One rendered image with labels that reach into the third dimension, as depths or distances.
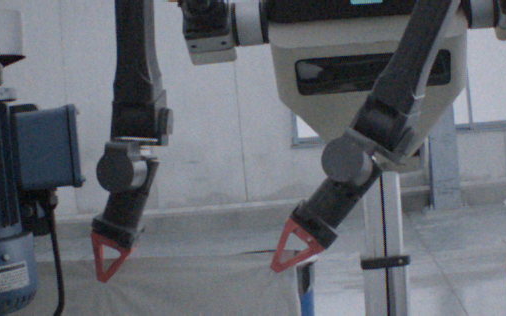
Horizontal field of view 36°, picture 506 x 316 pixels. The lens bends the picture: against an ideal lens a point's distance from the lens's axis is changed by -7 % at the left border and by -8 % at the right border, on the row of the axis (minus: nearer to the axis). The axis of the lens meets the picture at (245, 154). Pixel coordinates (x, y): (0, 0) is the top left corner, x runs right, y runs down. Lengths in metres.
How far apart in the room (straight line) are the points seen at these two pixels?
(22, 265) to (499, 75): 8.65
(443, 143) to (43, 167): 8.02
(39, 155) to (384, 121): 0.48
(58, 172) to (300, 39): 0.73
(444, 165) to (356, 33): 7.33
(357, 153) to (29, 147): 0.42
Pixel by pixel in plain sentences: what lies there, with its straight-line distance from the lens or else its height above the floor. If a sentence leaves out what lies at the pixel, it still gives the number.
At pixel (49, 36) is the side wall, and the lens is 9.78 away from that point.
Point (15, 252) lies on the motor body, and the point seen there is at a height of 1.15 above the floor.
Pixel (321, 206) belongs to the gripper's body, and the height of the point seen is 1.14.
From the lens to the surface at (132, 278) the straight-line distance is 1.24.
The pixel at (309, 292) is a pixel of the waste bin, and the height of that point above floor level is 0.50.
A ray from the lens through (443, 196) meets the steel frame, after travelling 8.85.
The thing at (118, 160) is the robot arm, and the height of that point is 1.23.
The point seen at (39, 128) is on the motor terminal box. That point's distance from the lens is 0.89.
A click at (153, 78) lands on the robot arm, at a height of 1.34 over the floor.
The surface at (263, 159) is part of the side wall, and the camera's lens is 9.22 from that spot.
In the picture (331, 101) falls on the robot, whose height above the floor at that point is 1.28.
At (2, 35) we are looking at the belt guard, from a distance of 0.88.
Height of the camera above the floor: 1.28
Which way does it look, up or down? 3 degrees down
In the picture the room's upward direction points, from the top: 5 degrees counter-clockwise
